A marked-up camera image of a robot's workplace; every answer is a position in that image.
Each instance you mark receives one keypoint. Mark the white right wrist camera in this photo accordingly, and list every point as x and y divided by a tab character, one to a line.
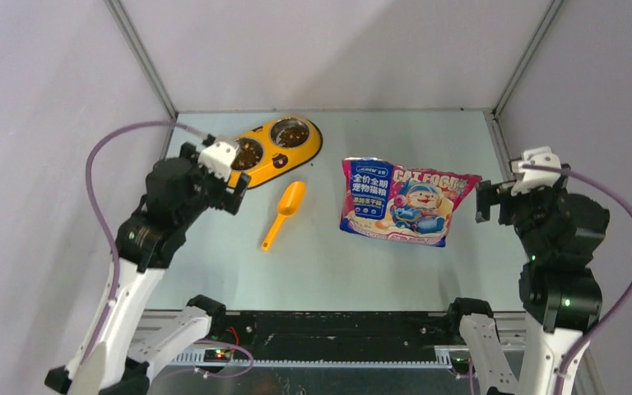
537	167

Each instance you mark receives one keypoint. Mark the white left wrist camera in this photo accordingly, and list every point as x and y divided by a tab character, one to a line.
218	158

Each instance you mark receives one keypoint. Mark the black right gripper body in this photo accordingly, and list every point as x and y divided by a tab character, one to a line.
526	205

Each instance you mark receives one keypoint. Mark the aluminium right corner post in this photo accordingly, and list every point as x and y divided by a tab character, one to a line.
532	48

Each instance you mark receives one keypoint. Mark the aluminium front frame rail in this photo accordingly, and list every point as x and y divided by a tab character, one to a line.
555	339

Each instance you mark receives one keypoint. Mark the yellow double pet bowl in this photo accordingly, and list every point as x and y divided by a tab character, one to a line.
267	173

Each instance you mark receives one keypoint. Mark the aluminium corner post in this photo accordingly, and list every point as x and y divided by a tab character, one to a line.
532	48
123	20

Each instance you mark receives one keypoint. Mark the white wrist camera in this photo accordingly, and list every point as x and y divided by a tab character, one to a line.
537	167
218	158

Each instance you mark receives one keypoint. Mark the yellow plastic food scoop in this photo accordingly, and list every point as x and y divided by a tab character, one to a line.
288	205

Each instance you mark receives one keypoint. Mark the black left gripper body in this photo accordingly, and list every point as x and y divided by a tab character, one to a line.
211	188

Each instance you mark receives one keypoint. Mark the brown pet food kibble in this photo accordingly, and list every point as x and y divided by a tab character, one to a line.
266	144

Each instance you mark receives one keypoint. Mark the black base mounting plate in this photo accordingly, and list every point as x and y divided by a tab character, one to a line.
340	337

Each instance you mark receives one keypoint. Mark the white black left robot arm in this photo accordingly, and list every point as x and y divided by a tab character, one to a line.
178	191

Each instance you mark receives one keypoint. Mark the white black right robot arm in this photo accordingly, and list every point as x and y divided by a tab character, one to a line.
559	232

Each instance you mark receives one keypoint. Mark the colourful cat food bag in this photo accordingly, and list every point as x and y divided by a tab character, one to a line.
403	204

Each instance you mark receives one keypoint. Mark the aluminium left corner post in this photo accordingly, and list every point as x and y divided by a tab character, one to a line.
123	20

